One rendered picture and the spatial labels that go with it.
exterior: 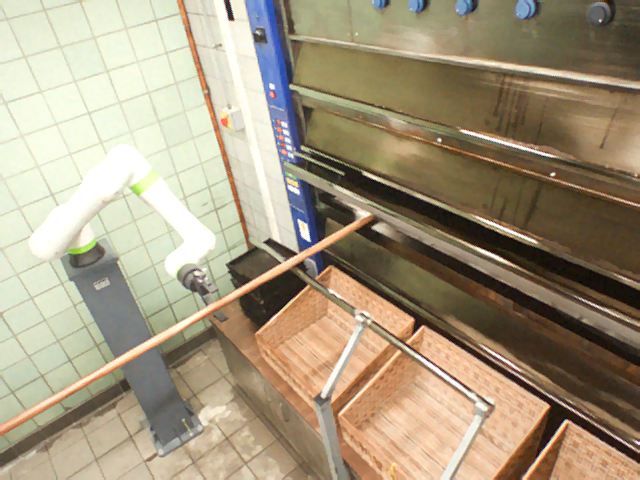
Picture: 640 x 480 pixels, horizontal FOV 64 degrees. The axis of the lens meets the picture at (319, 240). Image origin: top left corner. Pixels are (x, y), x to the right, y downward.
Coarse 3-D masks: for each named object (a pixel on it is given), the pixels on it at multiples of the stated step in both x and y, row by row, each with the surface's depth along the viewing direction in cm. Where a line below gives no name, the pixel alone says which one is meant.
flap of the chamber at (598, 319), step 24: (288, 168) 210; (312, 168) 209; (336, 192) 188; (360, 192) 186; (384, 192) 187; (384, 216) 171; (432, 216) 168; (456, 216) 168; (432, 240) 156; (480, 240) 153; (504, 240) 153; (480, 264) 144; (528, 264) 141; (552, 264) 141; (576, 264) 141; (528, 288) 133; (576, 288) 130; (600, 288) 130; (624, 288) 130; (576, 312) 124; (624, 312) 121; (624, 336) 116
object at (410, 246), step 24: (336, 216) 226; (360, 216) 217; (384, 240) 204; (408, 240) 197; (432, 264) 186; (456, 264) 181; (480, 288) 171; (504, 288) 167; (528, 312) 158; (552, 312) 155; (576, 336) 147; (600, 336) 145; (624, 360) 138
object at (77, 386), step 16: (352, 224) 207; (336, 240) 203; (304, 256) 196; (272, 272) 190; (240, 288) 185; (224, 304) 181; (192, 320) 176; (160, 336) 171; (128, 352) 167; (144, 352) 169; (112, 368) 164; (80, 384) 159; (48, 400) 156; (16, 416) 152; (32, 416) 153; (0, 432) 149
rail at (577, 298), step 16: (320, 176) 195; (352, 192) 181; (384, 208) 170; (416, 224) 160; (448, 240) 151; (480, 256) 143; (496, 256) 140; (512, 272) 136; (528, 272) 133; (544, 288) 129; (560, 288) 126; (592, 304) 120; (624, 320) 115
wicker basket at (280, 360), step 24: (312, 288) 244; (336, 288) 247; (360, 288) 231; (288, 312) 240; (312, 312) 251; (336, 312) 250; (384, 312) 221; (264, 336) 237; (288, 336) 247; (312, 336) 246; (336, 336) 244; (408, 336) 211; (288, 360) 236; (312, 360) 234; (336, 360) 231; (360, 360) 229; (384, 360) 206; (312, 384) 222; (336, 384) 220; (360, 384) 202; (336, 408) 198
